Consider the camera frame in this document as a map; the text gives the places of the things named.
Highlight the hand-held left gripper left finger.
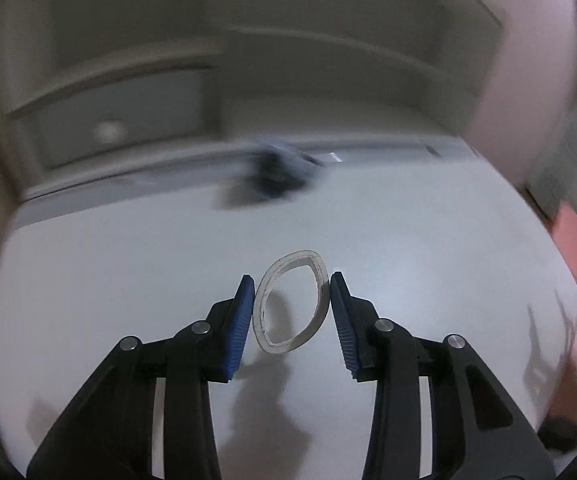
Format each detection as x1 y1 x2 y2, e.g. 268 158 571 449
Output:
26 275 255 480

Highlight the dark blurred object on table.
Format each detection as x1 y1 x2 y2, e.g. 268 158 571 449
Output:
248 142 325 202

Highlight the clear tape ring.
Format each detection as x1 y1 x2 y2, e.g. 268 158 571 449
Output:
252 248 330 354

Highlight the grey curtain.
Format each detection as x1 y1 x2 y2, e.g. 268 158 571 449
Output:
526 10 577 221

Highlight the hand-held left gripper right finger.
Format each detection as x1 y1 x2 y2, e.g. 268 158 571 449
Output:
329 271 554 480

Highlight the white hutch drawer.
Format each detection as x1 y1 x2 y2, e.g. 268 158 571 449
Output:
8 67 219 173

